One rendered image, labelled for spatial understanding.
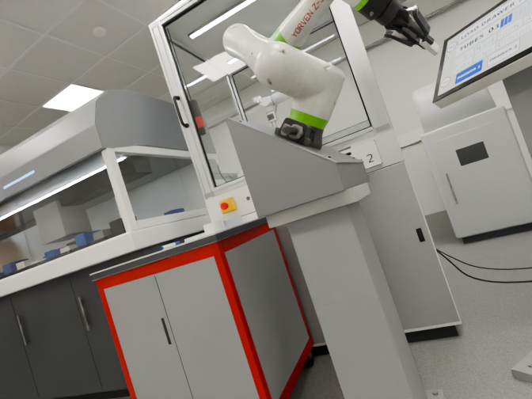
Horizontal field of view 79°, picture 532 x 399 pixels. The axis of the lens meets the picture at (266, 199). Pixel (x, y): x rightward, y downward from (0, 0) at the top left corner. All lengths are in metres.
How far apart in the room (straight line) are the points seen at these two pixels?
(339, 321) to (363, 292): 0.12
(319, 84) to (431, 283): 1.01
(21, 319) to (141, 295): 1.53
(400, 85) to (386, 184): 3.39
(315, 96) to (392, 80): 3.88
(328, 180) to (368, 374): 0.59
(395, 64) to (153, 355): 4.40
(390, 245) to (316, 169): 0.78
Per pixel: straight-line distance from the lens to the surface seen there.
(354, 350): 1.09
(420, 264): 1.60
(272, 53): 0.96
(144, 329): 1.42
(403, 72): 4.89
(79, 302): 2.28
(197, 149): 1.84
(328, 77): 1.03
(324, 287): 1.03
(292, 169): 0.91
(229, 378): 1.29
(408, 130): 4.76
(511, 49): 1.30
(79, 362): 2.50
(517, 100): 1.37
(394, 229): 1.56
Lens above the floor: 0.76
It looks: 3 degrees up
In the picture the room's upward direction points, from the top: 18 degrees counter-clockwise
